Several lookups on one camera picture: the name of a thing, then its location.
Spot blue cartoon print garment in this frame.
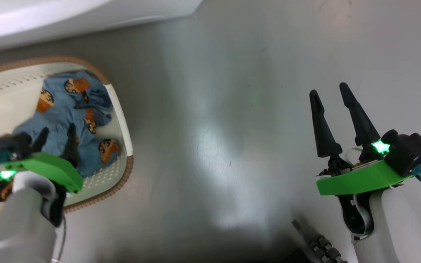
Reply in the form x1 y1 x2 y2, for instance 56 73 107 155
13 69 122 178

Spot cream perforated basket brown rim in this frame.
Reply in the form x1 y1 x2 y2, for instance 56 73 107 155
0 56 134 229

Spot white front-load washing machine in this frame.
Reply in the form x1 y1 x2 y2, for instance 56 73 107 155
0 0 204 55

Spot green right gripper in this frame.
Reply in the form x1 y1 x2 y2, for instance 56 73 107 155
309 82 414 197

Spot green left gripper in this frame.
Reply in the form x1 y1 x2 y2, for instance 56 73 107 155
0 123 84 193

